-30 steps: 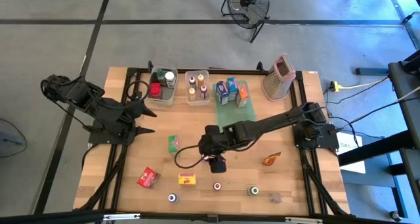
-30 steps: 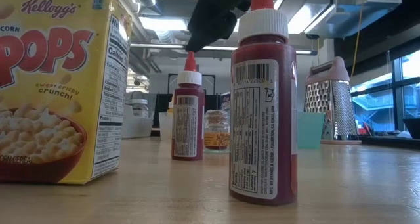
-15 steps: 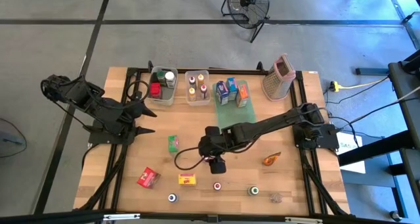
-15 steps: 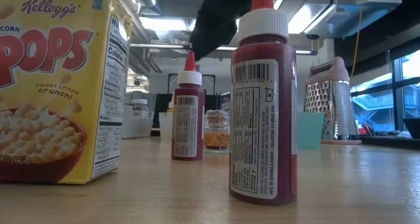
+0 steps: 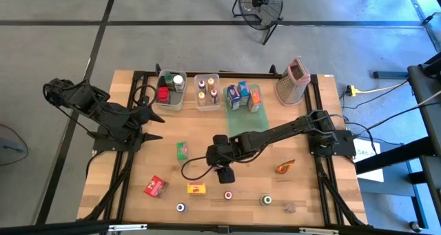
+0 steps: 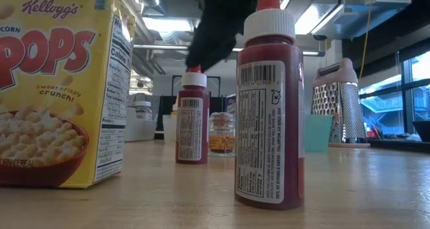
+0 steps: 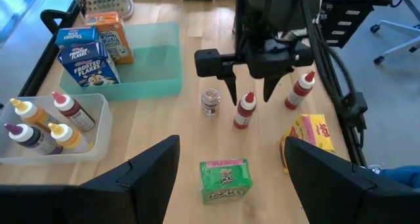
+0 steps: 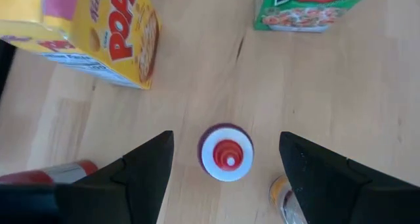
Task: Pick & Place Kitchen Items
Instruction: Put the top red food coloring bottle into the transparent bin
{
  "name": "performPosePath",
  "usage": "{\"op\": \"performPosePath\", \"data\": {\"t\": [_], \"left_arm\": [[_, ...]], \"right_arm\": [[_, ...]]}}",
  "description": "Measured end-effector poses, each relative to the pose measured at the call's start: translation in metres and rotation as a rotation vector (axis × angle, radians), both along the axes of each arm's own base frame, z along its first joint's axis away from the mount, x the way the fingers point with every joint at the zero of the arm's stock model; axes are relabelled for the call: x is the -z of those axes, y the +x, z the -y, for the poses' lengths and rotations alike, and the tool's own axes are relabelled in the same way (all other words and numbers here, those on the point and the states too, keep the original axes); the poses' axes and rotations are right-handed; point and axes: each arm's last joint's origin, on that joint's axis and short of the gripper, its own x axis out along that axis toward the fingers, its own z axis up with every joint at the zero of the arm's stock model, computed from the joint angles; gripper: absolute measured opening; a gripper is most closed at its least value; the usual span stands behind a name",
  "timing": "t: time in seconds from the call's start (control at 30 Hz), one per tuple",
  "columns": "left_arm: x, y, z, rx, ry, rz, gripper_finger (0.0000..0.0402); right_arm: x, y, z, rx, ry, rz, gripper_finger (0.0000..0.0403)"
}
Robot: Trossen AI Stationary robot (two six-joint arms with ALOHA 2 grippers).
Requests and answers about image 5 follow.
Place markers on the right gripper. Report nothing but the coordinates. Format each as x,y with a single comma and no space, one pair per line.
220,152

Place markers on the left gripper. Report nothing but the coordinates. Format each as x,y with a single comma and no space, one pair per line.
136,123

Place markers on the green cereal box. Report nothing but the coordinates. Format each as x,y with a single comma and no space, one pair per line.
182,150

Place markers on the white-lid spice jar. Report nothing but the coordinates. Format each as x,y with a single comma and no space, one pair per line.
178,83

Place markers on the dark blue cereal box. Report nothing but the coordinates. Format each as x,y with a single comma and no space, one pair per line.
233,98

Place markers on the yellow food colouring bottle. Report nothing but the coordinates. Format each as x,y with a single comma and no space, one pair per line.
202,98

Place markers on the red food colouring bottle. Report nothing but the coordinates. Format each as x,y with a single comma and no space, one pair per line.
214,94
227,195

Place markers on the orange snack box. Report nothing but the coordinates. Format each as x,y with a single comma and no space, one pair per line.
254,100

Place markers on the purple food colouring bottle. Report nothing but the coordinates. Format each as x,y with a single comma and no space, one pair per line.
202,85

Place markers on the green food colouring bottle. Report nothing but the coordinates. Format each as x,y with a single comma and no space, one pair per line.
265,200

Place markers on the blue food colouring bottle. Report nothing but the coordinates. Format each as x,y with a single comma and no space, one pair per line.
180,207

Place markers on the orange food colouring bottle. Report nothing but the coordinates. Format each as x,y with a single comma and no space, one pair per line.
211,83

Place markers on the clear glass jar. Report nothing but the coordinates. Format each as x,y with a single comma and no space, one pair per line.
289,207

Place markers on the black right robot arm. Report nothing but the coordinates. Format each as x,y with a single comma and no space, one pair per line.
282,130

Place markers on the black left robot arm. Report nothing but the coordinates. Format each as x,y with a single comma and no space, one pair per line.
103,111

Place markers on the frosted white plastic bin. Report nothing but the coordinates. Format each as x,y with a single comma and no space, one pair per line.
172,104

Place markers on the teal plastic tray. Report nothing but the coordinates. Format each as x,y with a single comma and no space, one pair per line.
248,124

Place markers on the yellow Corn Pops box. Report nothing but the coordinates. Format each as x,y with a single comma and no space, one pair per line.
196,188

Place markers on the clear plastic bin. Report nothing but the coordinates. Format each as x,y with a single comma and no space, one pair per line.
207,105

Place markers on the red cereal box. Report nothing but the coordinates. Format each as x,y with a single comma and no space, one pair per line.
155,186

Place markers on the orange snack packet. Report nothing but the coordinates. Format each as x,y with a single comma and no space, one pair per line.
285,166

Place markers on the pink metal box grater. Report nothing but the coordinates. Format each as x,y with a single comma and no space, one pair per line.
293,80

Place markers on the black gantry crossbar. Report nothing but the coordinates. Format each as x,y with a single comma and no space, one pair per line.
69,228

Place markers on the grey floor object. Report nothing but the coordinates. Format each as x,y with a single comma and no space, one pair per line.
12,147

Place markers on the white paper sheet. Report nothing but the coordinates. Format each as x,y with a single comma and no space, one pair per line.
370,166

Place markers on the black floor fan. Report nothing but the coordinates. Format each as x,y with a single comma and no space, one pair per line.
257,1

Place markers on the dark metal floor bar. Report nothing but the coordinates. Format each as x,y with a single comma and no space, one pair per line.
389,74

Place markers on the black caster wheel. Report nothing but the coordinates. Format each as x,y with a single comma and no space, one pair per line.
415,226

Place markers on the black metal workbench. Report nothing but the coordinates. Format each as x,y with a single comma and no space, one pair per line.
427,80

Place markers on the black aluminium table frame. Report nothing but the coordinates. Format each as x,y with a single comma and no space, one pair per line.
241,75

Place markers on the silver metal bracket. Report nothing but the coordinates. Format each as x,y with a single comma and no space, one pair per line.
127,227
318,231

